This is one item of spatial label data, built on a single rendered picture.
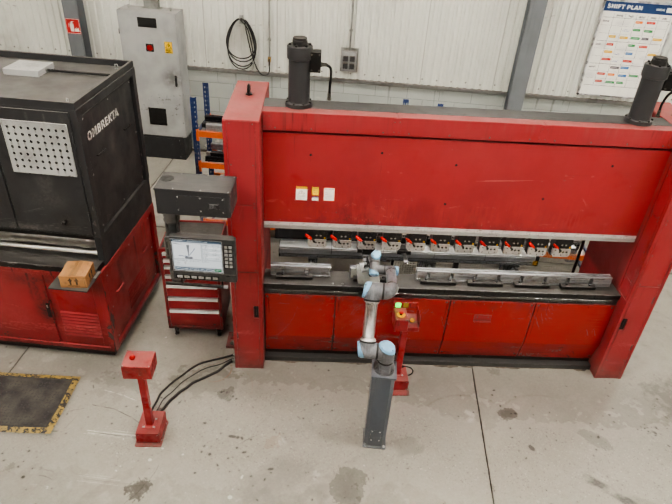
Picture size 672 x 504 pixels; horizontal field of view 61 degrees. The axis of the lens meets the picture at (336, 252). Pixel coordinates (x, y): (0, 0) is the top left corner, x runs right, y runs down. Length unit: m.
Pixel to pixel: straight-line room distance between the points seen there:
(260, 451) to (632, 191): 3.48
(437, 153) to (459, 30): 4.12
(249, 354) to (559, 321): 2.71
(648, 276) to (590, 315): 0.58
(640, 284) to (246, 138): 3.33
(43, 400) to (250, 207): 2.36
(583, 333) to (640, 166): 1.57
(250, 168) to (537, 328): 2.86
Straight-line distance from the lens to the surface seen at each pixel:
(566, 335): 5.52
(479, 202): 4.59
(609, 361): 5.76
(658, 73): 4.71
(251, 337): 5.00
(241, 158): 4.08
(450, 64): 8.36
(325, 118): 4.14
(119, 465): 4.77
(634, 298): 5.34
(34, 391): 5.46
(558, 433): 5.24
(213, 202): 3.85
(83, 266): 4.78
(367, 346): 4.02
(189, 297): 5.29
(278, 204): 4.46
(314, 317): 4.95
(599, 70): 8.77
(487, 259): 5.25
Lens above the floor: 3.72
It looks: 34 degrees down
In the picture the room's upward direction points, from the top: 4 degrees clockwise
